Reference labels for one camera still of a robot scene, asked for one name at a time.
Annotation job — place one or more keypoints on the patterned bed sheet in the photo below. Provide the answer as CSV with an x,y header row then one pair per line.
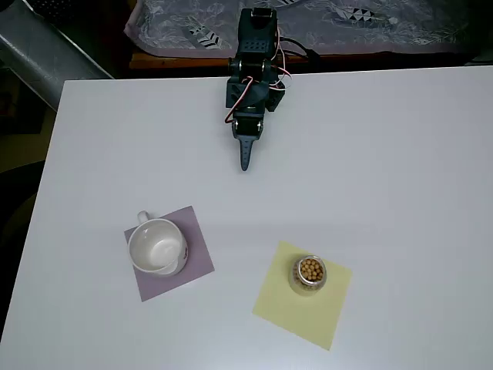
x,y
346,34

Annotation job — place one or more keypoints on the yellow paper square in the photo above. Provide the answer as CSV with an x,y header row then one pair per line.
x,y
277,304

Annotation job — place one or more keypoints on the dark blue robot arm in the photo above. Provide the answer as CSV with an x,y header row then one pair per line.
x,y
250,46

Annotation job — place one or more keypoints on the glass jar of beans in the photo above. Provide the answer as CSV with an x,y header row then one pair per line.
x,y
308,271

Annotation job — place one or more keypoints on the silver foil duct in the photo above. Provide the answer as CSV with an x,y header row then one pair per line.
x,y
46,61

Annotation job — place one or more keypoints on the white ceramic mug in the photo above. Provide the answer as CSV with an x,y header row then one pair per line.
x,y
154,250

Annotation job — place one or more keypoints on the purple paper square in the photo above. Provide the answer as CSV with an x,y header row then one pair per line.
x,y
197,246

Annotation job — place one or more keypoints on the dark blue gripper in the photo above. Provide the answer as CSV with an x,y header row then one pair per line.
x,y
248,128

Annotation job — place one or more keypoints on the wooden bed frame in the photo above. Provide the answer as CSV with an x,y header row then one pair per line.
x,y
173,62

